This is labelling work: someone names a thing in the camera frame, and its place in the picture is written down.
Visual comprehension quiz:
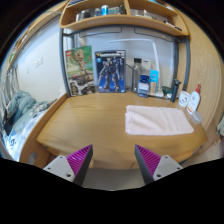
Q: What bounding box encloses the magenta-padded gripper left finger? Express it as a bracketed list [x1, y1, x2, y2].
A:
[43, 144, 94, 187]

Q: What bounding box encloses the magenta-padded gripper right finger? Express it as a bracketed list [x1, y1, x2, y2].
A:
[134, 144, 184, 185]

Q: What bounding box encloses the pale pink towel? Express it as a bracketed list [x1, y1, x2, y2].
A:
[124, 104, 195, 136]

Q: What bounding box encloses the clear plastic container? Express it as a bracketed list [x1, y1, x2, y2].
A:
[190, 110, 204, 126]

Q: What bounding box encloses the white mug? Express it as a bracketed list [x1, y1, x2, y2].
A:
[178, 90, 191, 108]

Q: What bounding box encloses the white red-capped lotion bottle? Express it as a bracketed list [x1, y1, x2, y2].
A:
[186, 83, 202, 115]

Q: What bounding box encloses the grey-green bedding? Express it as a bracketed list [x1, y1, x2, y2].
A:
[0, 90, 52, 161]

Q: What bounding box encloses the dark blue small box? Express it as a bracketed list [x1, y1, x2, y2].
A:
[137, 74, 151, 98]

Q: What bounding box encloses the light blue carton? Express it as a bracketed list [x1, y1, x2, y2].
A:
[149, 69, 160, 95]

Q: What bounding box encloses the clear tall bottle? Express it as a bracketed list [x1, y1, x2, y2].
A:
[132, 57, 143, 94]

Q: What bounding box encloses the tree figure toy box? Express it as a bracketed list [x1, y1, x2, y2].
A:
[64, 45, 97, 98]

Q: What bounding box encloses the white box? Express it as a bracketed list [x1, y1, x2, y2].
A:
[141, 59, 153, 81]

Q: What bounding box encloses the blue robot model box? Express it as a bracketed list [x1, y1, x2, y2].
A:
[94, 49, 127, 94]

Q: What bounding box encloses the white desk lamp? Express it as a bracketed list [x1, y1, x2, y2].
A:
[107, 38, 162, 98]

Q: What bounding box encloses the wooden shelf unit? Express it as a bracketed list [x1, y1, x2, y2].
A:
[59, 0, 190, 37]

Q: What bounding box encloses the grey metal desk frame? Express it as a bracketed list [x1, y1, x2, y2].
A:
[59, 26, 192, 98]

